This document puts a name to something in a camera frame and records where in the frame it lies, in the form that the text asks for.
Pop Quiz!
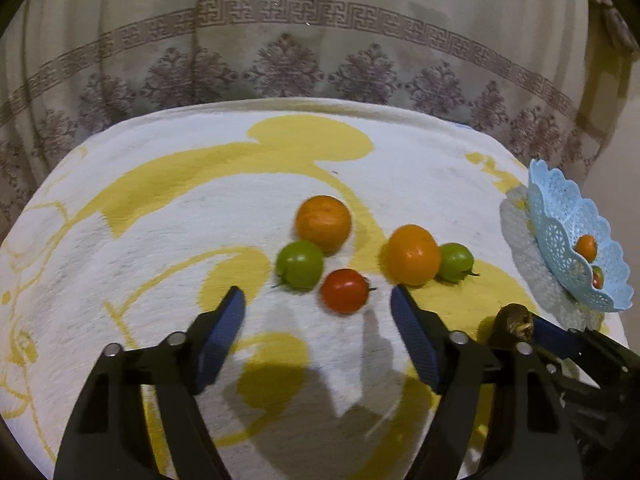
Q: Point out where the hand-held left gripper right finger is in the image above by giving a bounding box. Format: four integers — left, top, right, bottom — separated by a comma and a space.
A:
390, 284, 583, 480

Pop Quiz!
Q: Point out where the dark brown round fruit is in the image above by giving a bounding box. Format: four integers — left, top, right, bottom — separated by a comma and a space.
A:
494, 303, 534, 342

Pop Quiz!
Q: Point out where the round orange mandarin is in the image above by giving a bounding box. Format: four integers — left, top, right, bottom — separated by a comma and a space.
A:
295, 195, 353, 254
387, 224, 443, 286
575, 234, 598, 262

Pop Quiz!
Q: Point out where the beige patterned curtain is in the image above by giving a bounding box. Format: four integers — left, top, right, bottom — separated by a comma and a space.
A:
0, 0, 640, 241

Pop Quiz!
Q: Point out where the white and yellow towel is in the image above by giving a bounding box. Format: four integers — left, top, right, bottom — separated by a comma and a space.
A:
0, 96, 628, 480

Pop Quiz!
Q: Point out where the small green tomato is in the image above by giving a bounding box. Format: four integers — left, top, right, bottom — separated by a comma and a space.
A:
275, 240, 325, 291
436, 242, 481, 282

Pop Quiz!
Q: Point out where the light blue plastic basket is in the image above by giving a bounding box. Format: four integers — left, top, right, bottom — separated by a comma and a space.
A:
528, 158, 634, 313

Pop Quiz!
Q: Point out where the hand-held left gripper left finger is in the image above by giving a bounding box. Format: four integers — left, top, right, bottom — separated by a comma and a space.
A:
52, 286, 247, 480

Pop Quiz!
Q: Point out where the red tomato with stem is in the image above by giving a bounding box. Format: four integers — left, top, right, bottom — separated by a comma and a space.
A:
320, 268, 377, 315

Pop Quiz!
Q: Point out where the patterned curtain tieback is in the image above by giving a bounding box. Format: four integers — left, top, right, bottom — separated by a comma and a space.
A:
582, 0, 640, 53

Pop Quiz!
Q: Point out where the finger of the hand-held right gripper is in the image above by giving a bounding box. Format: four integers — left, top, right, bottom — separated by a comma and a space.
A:
530, 316, 601, 361
542, 352, 601, 401

